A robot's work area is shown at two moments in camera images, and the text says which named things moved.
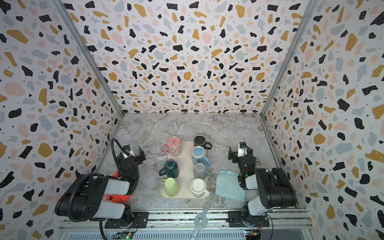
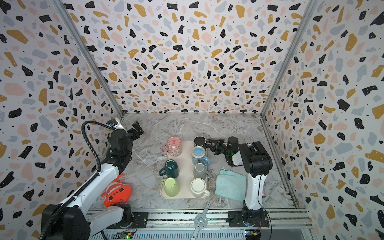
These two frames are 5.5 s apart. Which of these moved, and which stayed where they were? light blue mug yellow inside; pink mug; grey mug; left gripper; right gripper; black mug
Moved: right gripper; left gripper
Stayed: light blue mug yellow inside; pink mug; black mug; grey mug
